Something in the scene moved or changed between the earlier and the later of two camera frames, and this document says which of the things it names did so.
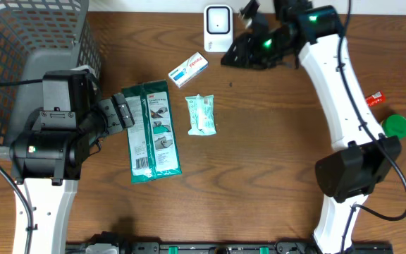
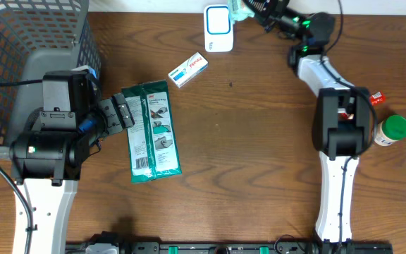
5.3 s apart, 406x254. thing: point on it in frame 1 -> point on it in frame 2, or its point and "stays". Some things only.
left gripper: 110,109 stays
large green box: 152,146 stays
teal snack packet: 201,115 -> 238,11
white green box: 188,69 stays
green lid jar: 395,125 stays
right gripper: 249,55 -> 274,14
